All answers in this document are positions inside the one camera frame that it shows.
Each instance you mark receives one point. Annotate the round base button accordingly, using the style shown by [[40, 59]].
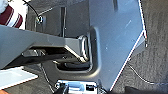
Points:
[[40, 19]]

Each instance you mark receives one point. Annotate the white box blue middle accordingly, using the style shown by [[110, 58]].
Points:
[[76, 86]]

